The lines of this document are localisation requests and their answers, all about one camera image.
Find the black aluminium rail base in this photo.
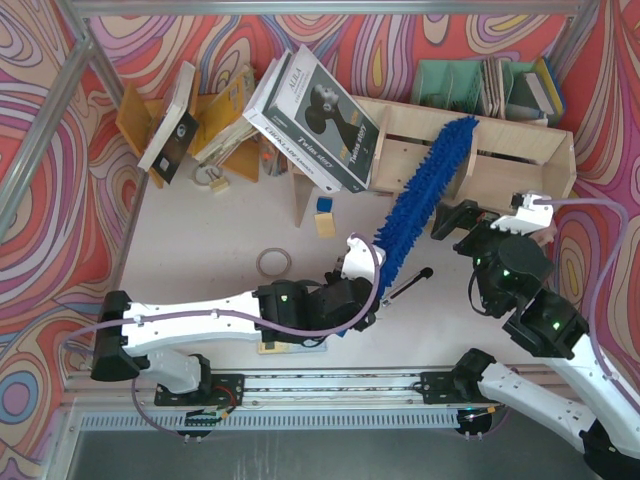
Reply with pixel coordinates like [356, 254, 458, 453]
[154, 369, 494, 408]

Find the Twins story book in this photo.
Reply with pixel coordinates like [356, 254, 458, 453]
[263, 45, 380, 193]

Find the yellow wooden book stand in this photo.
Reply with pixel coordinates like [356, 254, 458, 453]
[116, 68, 259, 187]

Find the teal desk organizer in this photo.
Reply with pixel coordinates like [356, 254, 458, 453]
[410, 56, 555, 126]

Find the yellow grey calculator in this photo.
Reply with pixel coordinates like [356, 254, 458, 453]
[257, 342, 328, 355]

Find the blue bound notebook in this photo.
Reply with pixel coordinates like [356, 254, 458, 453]
[524, 57, 566, 125]

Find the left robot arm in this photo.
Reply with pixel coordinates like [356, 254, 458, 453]
[91, 273, 379, 398]

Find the beige tape roll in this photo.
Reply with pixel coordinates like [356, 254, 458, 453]
[255, 247, 292, 278]

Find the pens cup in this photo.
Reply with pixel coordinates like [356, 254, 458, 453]
[258, 136, 288, 177]

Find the black cover book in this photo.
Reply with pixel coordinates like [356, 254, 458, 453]
[138, 61, 198, 184]

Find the white utility knife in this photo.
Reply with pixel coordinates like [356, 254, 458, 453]
[381, 267, 434, 307]

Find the light wooden bookshelf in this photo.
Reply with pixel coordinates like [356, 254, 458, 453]
[287, 94, 579, 246]

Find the yellow books stack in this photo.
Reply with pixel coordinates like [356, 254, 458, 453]
[192, 65, 255, 166]

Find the pink figurine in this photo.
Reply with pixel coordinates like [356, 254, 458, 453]
[530, 220, 557, 247]

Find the key ring with padlock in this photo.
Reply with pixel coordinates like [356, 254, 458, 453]
[192, 163, 231, 194]

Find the blue microfiber duster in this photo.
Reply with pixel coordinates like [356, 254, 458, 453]
[374, 116, 478, 296]

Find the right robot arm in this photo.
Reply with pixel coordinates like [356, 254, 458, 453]
[415, 193, 639, 479]

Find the white paperback book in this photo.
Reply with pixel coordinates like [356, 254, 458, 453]
[243, 49, 342, 194]

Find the blue eraser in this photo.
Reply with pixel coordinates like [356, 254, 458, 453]
[316, 196, 333, 214]

